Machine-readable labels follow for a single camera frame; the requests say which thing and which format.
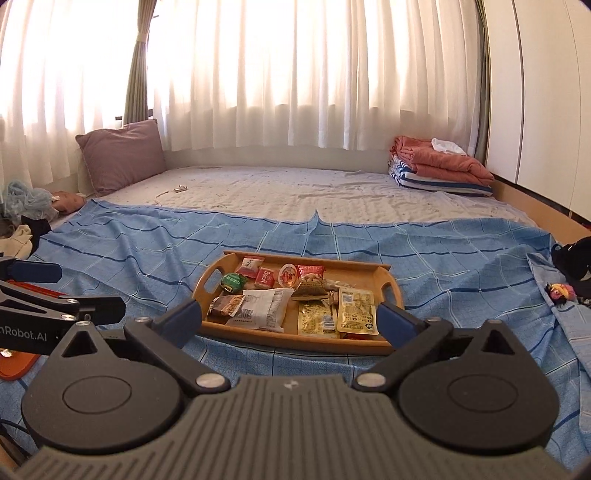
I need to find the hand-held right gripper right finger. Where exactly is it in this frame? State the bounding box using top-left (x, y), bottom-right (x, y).
top-left (353, 301), bottom-right (536, 398)

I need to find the white wardrobe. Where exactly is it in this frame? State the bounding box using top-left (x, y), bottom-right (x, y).
top-left (480, 0), bottom-right (591, 222)

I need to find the yellow packet green label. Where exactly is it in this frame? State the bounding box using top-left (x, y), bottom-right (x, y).
top-left (298, 300), bottom-right (339, 339)

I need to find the folded blankets stack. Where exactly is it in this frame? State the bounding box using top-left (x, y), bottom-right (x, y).
top-left (392, 135), bottom-right (495, 183)

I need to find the mauve pillow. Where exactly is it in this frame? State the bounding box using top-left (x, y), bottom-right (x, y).
top-left (75, 119), bottom-right (168, 197)

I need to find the striped folded blanket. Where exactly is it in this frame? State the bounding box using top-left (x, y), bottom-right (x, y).
top-left (388, 156), bottom-right (494, 197)

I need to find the yellow packet black print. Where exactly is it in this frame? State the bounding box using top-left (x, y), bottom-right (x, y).
top-left (337, 286), bottom-right (380, 337)

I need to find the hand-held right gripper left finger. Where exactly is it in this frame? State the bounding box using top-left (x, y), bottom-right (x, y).
top-left (46, 298), bottom-right (232, 398)

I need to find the brown pastry packet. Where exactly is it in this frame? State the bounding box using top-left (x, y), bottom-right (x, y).
top-left (207, 294), bottom-right (246, 319)

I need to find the green candy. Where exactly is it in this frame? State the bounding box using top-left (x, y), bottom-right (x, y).
top-left (221, 272), bottom-right (247, 294)

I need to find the gold small packet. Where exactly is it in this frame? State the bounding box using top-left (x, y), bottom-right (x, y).
top-left (293, 281), bottom-right (331, 302)

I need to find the small doll keychain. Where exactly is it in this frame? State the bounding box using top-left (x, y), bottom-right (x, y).
top-left (545, 282), bottom-right (578, 304)

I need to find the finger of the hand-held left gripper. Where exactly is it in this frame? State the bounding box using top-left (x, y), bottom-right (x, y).
top-left (0, 280), bottom-right (126, 325)
top-left (0, 256), bottom-right (64, 285)

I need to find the wooden tray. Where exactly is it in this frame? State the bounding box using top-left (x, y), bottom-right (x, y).
top-left (191, 250), bottom-right (406, 355)

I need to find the olive drape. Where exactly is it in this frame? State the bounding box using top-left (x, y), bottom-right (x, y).
top-left (475, 0), bottom-right (493, 167)
top-left (124, 0), bottom-right (158, 126)

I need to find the wooden bed frame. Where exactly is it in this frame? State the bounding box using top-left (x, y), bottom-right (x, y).
top-left (489, 171), bottom-right (591, 245)

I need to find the pink cloth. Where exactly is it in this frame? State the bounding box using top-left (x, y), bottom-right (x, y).
top-left (51, 191), bottom-right (86, 213)

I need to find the white mattress cover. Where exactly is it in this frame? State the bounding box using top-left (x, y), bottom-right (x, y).
top-left (48, 166), bottom-right (541, 227)

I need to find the light blue cloth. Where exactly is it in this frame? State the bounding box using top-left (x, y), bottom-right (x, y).
top-left (2, 180), bottom-right (58, 222)

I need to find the white cloth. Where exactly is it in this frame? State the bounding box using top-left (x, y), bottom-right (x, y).
top-left (431, 137), bottom-right (467, 154)

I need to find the white cord switch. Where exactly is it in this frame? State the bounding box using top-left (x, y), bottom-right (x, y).
top-left (156, 184), bottom-right (188, 205)

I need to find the dark cloth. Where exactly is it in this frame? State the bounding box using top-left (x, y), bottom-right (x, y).
top-left (21, 215), bottom-right (52, 250)

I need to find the beige cloth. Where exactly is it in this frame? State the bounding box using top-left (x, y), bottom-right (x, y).
top-left (0, 224), bottom-right (34, 259)

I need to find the blue checked bedsheet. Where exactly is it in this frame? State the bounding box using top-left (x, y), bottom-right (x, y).
top-left (0, 198), bottom-right (591, 480)

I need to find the white sheer curtain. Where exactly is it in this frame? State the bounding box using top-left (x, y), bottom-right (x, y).
top-left (147, 0), bottom-right (485, 153)
top-left (0, 0), bottom-right (139, 190)

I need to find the red white snack packet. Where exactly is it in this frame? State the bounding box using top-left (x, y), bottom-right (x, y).
top-left (235, 256), bottom-right (262, 280)

